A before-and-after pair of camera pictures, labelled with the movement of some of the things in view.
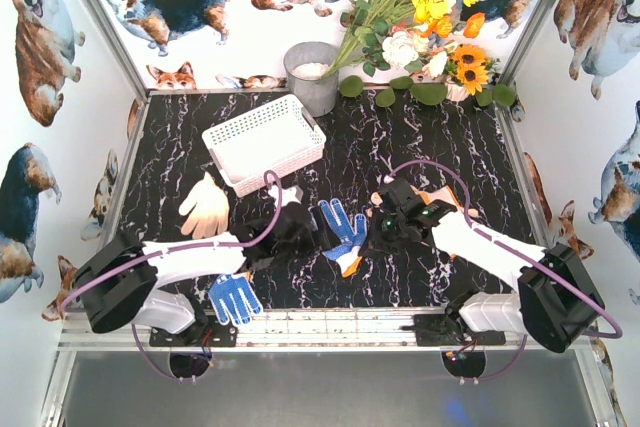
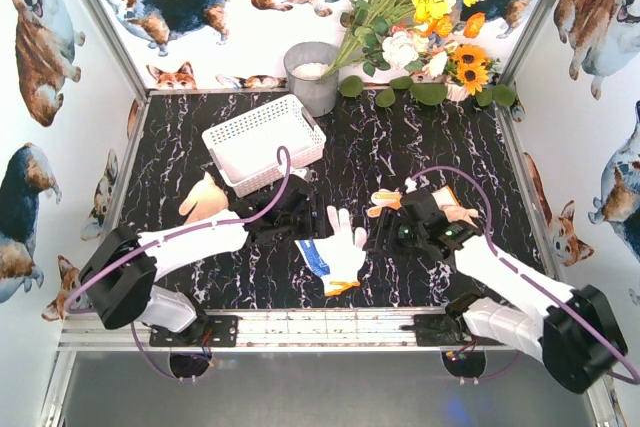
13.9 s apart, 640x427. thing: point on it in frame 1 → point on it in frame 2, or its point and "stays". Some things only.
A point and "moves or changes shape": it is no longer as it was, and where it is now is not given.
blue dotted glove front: x=234 y=299 → x=312 y=257
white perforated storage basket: x=280 y=135 stays
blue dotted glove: x=349 y=253 moves or changes shape
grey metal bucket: x=304 y=63 stays
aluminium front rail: x=298 y=330 stays
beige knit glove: x=207 y=209 stays
